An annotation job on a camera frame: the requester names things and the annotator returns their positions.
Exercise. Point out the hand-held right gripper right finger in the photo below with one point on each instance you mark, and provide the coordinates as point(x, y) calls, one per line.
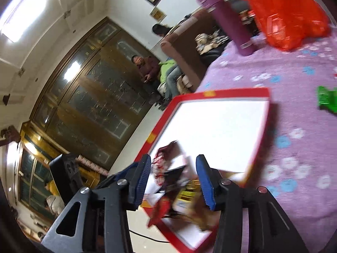
point(205, 184)

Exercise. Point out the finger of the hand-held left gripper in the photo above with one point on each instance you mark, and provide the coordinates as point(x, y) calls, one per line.
point(123, 171)

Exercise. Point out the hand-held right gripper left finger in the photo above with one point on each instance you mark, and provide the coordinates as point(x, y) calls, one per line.
point(142, 183)

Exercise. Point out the golden glass cabinet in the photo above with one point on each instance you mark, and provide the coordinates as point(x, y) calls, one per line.
point(34, 168)

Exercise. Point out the red gold snack packet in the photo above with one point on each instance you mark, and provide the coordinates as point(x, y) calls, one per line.
point(160, 208)

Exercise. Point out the purple insulated bottle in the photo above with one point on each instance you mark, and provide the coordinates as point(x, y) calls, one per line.
point(229, 21)

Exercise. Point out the green snack packet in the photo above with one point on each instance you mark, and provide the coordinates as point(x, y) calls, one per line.
point(327, 98)

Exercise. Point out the red plastic bag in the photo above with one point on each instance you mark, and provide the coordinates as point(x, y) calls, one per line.
point(279, 13)

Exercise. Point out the beige floral seat cushion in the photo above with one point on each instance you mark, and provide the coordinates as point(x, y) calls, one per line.
point(184, 83)

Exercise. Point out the dark red snack packet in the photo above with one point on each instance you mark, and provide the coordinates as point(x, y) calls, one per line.
point(169, 160)

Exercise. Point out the red and white box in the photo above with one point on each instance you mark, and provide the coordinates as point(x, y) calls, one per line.
point(221, 126)

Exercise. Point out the beige patterned cushion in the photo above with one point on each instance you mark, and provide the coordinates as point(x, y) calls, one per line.
point(210, 40)

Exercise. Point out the wooden glass door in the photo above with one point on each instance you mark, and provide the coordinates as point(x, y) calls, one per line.
point(89, 89)

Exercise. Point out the small yellow wall plaque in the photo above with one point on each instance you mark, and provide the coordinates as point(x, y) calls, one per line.
point(158, 14)

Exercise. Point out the brown leather sofa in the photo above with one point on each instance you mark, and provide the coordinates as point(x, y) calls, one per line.
point(184, 50)

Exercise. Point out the brown snack packet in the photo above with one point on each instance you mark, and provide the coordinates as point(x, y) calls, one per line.
point(193, 200)

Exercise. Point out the ceiling light panel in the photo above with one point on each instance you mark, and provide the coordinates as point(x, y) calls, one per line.
point(23, 10)

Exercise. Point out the black leather sofa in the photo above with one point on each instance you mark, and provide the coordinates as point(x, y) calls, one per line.
point(214, 54)

